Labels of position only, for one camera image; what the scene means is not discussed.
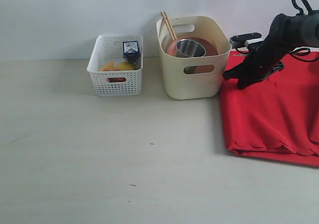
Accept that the black camera cable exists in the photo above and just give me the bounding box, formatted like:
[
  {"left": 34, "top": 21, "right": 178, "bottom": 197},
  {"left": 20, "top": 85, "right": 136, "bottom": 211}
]
[{"left": 290, "top": 0, "right": 316, "bottom": 17}]

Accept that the white perforated plastic basket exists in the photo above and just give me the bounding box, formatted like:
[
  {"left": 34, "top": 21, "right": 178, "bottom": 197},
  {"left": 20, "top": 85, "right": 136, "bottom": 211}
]
[{"left": 87, "top": 34, "right": 143, "bottom": 96}]

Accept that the stainless steel cup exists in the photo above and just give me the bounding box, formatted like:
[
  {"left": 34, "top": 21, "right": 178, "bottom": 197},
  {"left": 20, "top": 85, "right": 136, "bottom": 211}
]
[{"left": 176, "top": 39, "right": 206, "bottom": 58}]

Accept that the orange fried chicken piece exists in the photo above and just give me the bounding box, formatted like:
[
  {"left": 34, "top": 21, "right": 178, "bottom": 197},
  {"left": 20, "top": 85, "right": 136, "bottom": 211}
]
[{"left": 99, "top": 61, "right": 115, "bottom": 72}]

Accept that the blue white milk carton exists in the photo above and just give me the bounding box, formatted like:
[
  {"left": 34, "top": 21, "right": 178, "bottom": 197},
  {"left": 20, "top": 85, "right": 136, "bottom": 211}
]
[{"left": 122, "top": 40, "right": 141, "bottom": 66}]

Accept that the yellow lemon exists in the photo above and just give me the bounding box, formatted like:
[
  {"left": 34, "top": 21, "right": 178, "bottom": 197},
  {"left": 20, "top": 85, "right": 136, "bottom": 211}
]
[{"left": 116, "top": 62, "right": 134, "bottom": 71}]

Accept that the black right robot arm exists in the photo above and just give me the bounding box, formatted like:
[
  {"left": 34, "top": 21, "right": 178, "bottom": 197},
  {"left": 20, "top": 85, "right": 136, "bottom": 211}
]
[{"left": 223, "top": 10, "right": 319, "bottom": 89}]

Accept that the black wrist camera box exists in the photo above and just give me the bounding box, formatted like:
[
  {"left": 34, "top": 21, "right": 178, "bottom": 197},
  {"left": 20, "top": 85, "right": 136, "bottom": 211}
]
[{"left": 229, "top": 32, "right": 262, "bottom": 49}]

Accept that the red table cloth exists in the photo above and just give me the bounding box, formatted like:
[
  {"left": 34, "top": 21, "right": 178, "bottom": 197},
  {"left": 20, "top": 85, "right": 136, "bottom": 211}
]
[{"left": 220, "top": 52, "right": 319, "bottom": 167}]

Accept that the cream plastic bin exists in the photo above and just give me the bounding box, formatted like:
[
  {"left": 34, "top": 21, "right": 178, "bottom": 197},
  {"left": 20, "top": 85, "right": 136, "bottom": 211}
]
[{"left": 156, "top": 16, "right": 231, "bottom": 100}]

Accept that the wooden chopstick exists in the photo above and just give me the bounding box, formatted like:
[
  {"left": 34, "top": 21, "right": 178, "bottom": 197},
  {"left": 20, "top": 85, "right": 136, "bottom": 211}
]
[
  {"left": 163, "top": 11, "right": 178, "bottom": 40},
  {"left": 160, "top": 11, "right": 175, "bottom": 41}
]

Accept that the brown wooden plate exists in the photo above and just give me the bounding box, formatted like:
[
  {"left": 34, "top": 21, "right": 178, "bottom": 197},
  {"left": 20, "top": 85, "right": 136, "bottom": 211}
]
[{"left": 166, "top": 36, "right": 218, "bottom": 75}]

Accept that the red sausage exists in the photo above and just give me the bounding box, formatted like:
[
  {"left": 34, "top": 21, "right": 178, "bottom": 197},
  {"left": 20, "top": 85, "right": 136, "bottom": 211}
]
[{"left": 106, "top": 77, "right": 126, "bottom": 83}]

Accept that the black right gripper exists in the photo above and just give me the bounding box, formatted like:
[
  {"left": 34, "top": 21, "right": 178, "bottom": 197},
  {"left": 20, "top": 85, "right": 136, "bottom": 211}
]
[{"left": 223, "top": 44, "right": 284, "bottom": 90}]

